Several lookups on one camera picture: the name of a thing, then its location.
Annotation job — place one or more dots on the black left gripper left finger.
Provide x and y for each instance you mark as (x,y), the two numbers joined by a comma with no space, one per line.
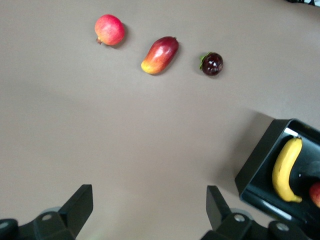
(72,217)

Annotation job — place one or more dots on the brown table mat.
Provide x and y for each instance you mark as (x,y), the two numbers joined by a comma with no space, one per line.
(100,125)

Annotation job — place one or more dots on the red pomegranate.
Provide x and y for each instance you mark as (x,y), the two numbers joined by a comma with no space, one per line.
(110,30)

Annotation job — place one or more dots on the red yellow mango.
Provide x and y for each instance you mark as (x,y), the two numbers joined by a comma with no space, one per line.
(161,56)

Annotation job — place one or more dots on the black plastic box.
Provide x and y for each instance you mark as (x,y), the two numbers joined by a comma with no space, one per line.
(260,160)

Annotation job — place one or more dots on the dark purple mangosteen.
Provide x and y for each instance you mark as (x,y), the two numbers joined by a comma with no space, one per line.
(212,64)

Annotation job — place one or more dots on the yellow banana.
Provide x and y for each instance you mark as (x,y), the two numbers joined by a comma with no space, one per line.
(282,172)

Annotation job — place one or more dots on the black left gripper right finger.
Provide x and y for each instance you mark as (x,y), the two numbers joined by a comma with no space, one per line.
(225,227)

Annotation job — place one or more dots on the red yellow apple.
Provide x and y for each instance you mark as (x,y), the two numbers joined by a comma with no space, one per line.
(315,195)

